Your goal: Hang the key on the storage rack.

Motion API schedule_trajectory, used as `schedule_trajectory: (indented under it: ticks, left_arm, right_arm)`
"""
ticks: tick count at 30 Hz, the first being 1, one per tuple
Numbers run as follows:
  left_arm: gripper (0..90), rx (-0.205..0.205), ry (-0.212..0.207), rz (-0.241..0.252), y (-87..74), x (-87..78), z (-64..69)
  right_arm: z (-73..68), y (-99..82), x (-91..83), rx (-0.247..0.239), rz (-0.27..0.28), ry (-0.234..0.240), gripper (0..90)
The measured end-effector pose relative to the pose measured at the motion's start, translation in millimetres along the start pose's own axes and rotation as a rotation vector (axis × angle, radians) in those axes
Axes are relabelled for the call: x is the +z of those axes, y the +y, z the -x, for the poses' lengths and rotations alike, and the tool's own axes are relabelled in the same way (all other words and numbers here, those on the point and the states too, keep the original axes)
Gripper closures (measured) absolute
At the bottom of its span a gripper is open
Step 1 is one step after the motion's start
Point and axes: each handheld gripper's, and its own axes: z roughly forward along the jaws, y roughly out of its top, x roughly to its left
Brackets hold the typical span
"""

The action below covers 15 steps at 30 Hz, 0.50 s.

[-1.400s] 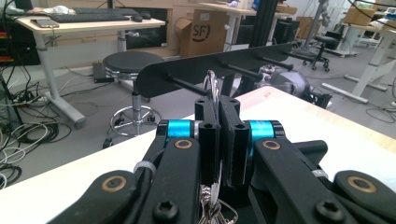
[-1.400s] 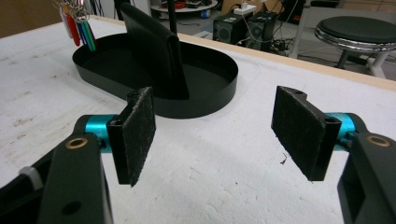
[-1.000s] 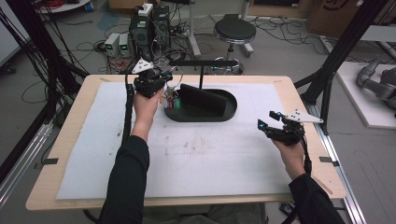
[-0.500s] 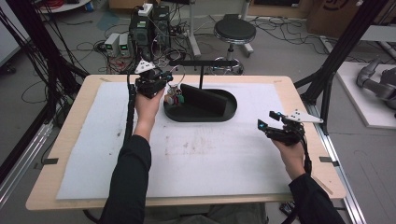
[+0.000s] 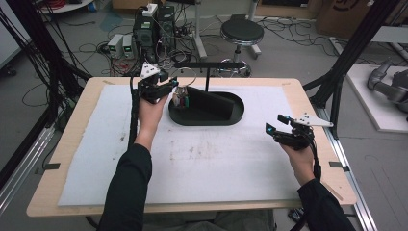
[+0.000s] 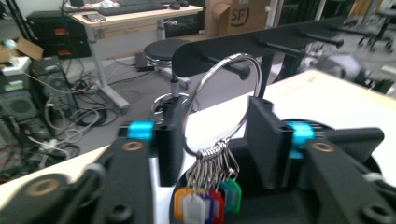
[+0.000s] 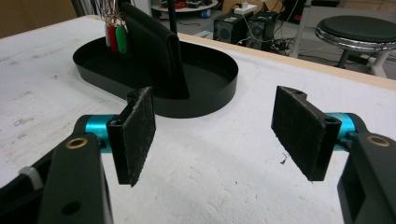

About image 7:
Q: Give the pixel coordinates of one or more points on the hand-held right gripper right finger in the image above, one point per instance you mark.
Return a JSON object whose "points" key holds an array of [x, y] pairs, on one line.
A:
{"points": [[302, 130]]}

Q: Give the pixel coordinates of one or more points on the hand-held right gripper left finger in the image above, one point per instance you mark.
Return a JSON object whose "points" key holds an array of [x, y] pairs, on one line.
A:
{"points": [[132, 137]]}

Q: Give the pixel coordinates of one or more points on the black wallet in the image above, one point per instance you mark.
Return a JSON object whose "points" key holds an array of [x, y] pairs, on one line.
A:
{"points": [[149, 56]]}

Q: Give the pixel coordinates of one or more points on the black tray with hanger stand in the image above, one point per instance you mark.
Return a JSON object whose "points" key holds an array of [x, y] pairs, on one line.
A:
{"points": [[205, 81]]}

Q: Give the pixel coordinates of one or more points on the white table mat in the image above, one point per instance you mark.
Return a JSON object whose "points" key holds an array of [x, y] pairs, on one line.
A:
{"points": [[202, 174]]}

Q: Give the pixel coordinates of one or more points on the white table leg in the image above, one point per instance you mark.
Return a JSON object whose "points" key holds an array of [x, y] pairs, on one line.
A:
{"points": [[300, 31]]}

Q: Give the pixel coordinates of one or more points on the black round stool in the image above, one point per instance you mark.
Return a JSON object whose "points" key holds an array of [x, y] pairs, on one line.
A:
{"points": [[358, 31]]}

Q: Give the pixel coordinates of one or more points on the black computer tower green label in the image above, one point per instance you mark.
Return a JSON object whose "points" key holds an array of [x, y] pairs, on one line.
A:
{"points": [[229, 31]]}

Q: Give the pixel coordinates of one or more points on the white power strip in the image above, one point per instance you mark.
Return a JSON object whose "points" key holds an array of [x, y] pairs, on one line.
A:
{"points": [[246, 9]]}

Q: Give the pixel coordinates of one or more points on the white round table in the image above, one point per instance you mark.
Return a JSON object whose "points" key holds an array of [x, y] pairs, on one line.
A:
{"points": [[186, 6]]}

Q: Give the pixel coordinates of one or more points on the blue tape roll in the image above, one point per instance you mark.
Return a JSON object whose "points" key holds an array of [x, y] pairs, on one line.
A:
{"points": [[205, 13]]}

